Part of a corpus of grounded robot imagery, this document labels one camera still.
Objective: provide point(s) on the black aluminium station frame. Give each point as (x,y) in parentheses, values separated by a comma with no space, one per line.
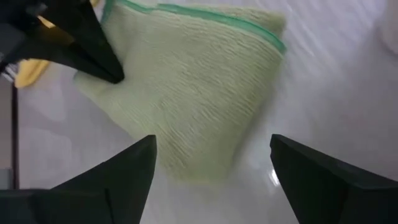
(15,140)

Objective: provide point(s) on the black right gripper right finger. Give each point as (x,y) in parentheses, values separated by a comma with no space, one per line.
(326,193)

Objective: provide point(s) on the light green microfiber towel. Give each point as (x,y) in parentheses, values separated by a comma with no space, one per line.
(192,93)

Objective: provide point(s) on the yellow microfiber towel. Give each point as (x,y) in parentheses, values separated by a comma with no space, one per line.
(29,73)

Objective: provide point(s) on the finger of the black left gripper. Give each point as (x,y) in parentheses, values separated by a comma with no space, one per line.
(90,40)
(56,53)

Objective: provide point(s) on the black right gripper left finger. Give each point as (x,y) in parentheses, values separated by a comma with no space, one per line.
(118,186)

